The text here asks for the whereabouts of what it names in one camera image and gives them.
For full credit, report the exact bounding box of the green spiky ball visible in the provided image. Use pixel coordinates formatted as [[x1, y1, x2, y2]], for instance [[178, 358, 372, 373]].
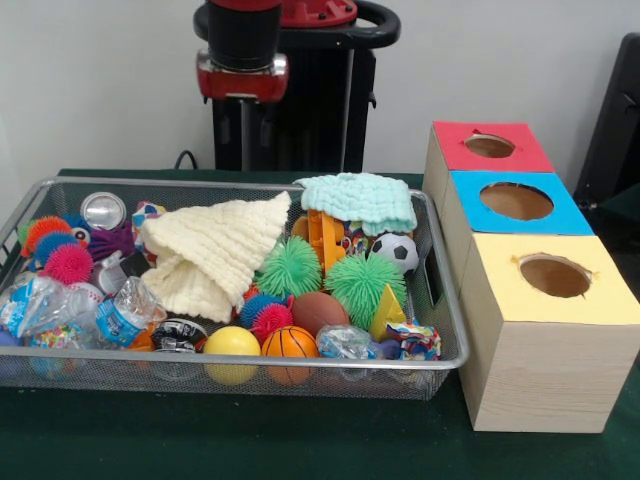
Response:
[[325, 250, 408, 331], [253, 236, 323, 298]]

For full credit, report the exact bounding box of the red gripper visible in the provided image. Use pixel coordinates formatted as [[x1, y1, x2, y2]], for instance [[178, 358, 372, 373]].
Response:
[[196, 52, 290, 151]]

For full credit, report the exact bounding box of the bright orange mini basketball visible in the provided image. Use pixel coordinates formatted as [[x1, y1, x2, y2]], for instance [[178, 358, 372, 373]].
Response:
[[262, 326, 319, 387]]

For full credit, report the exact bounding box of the brown toy football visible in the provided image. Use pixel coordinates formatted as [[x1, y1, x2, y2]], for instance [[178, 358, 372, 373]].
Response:
[[291, 291, 351, 338]]

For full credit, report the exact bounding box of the orange yellow plastic toy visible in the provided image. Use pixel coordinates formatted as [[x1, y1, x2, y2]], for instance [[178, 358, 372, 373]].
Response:
[[307, 208, 348, 276]]

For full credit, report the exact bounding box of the yellow ball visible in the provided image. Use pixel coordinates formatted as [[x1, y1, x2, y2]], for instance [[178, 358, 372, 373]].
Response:
[[203, 326, 262, 386]]

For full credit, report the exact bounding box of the clear mesh bin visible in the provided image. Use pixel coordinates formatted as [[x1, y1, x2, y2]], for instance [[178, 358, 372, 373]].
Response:
[[0, 177, 471, 401]]

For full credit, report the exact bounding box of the cream yellow cloth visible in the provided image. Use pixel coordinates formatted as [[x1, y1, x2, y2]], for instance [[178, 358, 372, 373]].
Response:
[[138, 192, 293, 323]]

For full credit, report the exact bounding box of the wooden box with three holes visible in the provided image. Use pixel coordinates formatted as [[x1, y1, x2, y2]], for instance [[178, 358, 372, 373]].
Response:
[[422, 121, 640, 434]]

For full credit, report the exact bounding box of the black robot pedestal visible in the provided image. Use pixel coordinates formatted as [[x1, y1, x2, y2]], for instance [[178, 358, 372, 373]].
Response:
[[194, 0, 401, 173]]

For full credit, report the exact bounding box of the mint green cloth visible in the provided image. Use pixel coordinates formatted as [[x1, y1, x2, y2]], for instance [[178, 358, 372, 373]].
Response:
[[296, 173, 418, 237]]

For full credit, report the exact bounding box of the small soccer ball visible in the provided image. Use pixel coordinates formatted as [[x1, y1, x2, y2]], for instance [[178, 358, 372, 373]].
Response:
[[372, 232, 420, 275]]

